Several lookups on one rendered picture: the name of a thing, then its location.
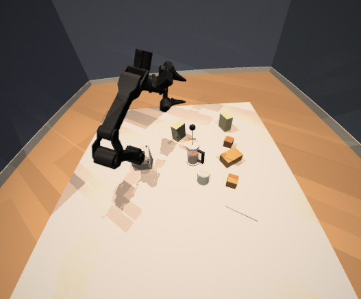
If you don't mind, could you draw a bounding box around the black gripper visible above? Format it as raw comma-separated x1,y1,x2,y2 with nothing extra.
147,61,186,112

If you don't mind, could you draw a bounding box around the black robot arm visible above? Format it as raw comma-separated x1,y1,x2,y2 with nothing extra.
92,49,173,169

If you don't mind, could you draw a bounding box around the pale yellow cube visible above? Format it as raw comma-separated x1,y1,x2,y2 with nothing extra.
171,121,186,142
218,112,233,132

